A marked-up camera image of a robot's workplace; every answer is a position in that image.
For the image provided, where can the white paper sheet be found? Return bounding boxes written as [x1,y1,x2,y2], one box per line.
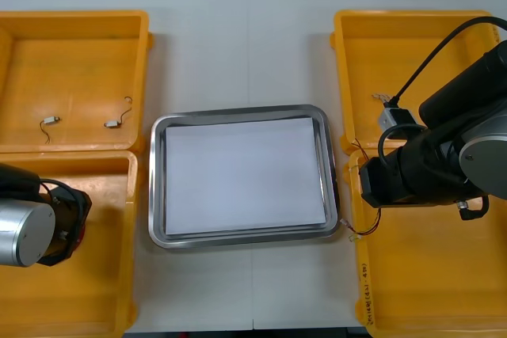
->
[165,116,328,237]

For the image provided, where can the steel tray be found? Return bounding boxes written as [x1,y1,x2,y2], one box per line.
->
[148,104,339,251]

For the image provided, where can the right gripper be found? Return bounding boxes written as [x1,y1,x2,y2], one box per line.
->
[359,149,406,209]

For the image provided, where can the yellow-orange plastic bin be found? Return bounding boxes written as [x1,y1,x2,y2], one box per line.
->
[0,9,154,154]
[0,150,140,337]
[330,9,507,154]
[344,149,507,338]

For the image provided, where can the small metal solenoid black cable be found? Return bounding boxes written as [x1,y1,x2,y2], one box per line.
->
[38,115,64,145]
[103,95,134,131]

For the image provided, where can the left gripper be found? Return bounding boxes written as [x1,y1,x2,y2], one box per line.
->
[39,189,93,268]

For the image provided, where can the red-black wire harness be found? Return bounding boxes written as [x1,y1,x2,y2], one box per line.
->
[340,137,383,241]

